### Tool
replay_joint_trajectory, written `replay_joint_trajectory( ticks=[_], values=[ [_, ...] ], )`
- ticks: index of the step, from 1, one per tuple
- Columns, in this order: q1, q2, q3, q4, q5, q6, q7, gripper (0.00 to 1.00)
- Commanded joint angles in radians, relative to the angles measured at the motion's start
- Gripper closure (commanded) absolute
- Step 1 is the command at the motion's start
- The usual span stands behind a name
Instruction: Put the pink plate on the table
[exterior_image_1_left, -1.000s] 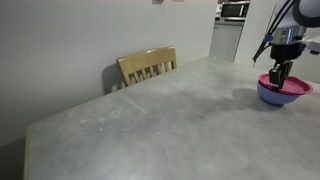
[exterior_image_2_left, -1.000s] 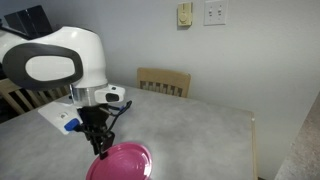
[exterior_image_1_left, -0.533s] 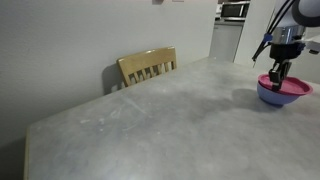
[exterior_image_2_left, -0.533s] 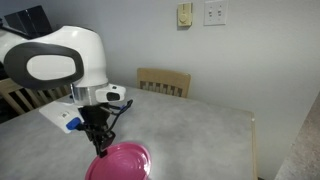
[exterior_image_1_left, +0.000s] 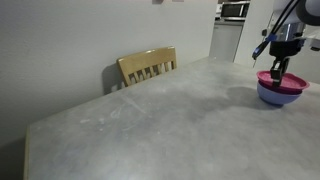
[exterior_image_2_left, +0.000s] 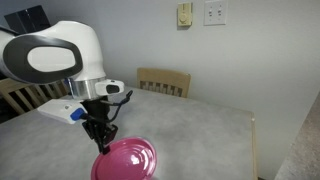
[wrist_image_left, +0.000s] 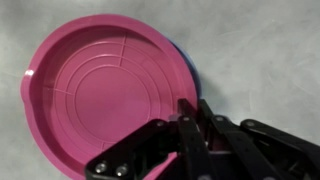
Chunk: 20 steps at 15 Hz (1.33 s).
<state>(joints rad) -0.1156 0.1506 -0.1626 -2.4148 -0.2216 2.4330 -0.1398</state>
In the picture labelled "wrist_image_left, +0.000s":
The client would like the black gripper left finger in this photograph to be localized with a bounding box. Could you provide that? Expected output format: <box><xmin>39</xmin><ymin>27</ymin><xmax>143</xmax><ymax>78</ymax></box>
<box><xmin>84</xmin><ymin>98</ymin><xmax>216</xmax><ymax>180</ymax></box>

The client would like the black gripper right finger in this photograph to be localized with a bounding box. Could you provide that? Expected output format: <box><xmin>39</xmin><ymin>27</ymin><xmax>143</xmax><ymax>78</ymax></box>
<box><xmin>198</xmin><ymin>98</ymin><xmax>320</xmax><ymax>180</ymax></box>

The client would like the pink plastic plate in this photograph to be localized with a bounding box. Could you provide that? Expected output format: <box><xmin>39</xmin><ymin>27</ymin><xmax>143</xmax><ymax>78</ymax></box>
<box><xmin>20</xmin><ymin>13</ymin><xmax>200</xmax><ymax>180</ymax></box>

